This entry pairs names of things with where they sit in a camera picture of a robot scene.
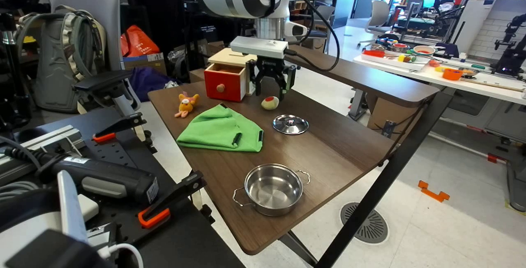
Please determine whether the grey office chair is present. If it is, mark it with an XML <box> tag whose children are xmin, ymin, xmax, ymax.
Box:
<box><xmin>51</xmin><ymin>0</ymin><xmax>143</xmax><ymax>115</ymax></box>

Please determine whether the large cardboard box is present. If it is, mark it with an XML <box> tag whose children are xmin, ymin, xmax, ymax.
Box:
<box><xmin>367</xmin><ymin>95</ymin><xmax>429</xmax><ymax>138</ymax></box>

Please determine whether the orange bag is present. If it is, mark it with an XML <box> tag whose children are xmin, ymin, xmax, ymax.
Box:
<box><xmin>120</xmin><ymin>24</ymin><xmax>160</xmax><ymax>58</ymax></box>

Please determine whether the aluminium rail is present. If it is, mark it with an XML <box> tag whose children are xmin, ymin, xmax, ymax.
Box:
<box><xmin>0</xmin><ymin>125</ymin><xmax>85</xmax><ymax>166</ymax></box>

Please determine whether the orange floor marker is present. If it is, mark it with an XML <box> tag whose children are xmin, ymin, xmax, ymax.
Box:
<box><xmin>418</xmin><ymin>180</ymin><xmax>450</xmax><ymax>203</ymax></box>

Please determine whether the purple bag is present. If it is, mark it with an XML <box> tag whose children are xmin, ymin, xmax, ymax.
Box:
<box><xmin>129</xmin><ymin>66</ymin><xmax>178</xmax><ymax>102</ymax></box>

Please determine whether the orange bowl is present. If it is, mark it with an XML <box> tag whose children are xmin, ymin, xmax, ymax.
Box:
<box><xmin>442</xmin><ymin>67</ymin><xmax>464</xmax><ymax>81</ymax></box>

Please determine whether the steel pot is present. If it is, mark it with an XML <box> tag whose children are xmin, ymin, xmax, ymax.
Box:
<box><xmin>232</xmin><ymin>163</ymin><xmax>311</xmax><ymax>217</ymax></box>

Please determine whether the white office chair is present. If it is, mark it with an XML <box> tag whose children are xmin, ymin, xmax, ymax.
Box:
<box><xmin>357</xmin><ymin>0</ymin><xmax>392</xmax><ymax>49</ymax></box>

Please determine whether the white tiled panel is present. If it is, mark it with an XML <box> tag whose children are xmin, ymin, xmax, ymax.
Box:
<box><xmin>455</xmin><ymin>0</ymin><xmax>526</xmax><ymax>65</ymax></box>

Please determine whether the white table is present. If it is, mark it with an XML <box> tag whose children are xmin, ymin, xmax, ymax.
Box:
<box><xmin>353</xmin><ymin>45</ymin><xmax>526</xmax><ymax>213</ymax></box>

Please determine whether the black handheld device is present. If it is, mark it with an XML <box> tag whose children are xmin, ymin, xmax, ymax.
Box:
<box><xmin>36</xmin><ymin>156</ymin><xmax>160</xmax><ymax>206</ymax></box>

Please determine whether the red drawer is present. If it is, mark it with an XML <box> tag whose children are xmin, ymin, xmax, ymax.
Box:
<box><xmin>204</xmin><ymin>63</ymin><xmax>247</xmax><ymax>102</ymax></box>

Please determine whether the wooden drawer box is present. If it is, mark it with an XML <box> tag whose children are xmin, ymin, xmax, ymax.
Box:
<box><xmin>204</xmin><ymin>48</ymin><xmax>258</xmax><ymax>102</ymax></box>

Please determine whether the yellow plush toy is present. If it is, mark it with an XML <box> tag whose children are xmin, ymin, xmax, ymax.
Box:
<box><xmin>174</xmin><ymin>92</ymin><xmax>201</xmax><ymax>119</ymax></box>

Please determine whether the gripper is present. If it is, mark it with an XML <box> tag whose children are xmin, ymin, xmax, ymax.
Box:
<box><xmin>249</xmin><ymin>56</ymin><xmax>298</xmax><ymax>100</ymax></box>

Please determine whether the black orange clamp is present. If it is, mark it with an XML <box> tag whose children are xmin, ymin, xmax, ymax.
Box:
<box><xmin>137</xmin><ymin>171</ymin><xmax>206</xmax><ymax>230</ymax></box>
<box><xmin>92</xmin><ymin>112</ymin><xmax>148</xmax><ymax>143</ymax></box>

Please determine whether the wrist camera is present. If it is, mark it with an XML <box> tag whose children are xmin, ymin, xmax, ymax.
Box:
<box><xmin>230</xmin><ymin>36</ymin><xmax>289</xmax><ymax>59</ymax></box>

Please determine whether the black robot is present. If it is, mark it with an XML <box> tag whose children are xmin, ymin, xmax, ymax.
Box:
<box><xmin>491</xmin><ymin>13</ymin><xmax>526</xmax><ymax>78</ymax></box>

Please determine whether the white cable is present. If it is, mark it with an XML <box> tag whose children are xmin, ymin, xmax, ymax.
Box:
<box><xmin>97</xmin><ymin>243</ymin><xmax>145</xmax><ymax>268</ymax></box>

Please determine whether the grey backpack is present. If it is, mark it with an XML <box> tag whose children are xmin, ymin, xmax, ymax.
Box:
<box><xmin>16</xmin><ymin>5</ymin><xmax>108</xmax><ymax>113</ymax></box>

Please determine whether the steel pot lid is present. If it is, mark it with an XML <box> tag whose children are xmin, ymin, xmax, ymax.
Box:
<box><xmin>272</xmin><ymin>114</ymin><xmax>309</xmax><ymax>135</ymax></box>

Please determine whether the green cloth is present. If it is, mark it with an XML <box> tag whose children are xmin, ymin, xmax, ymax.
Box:
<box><xmin>176</xmin><ymin>103</ymin><xmax>264</xmax><ymax>153</ymax></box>

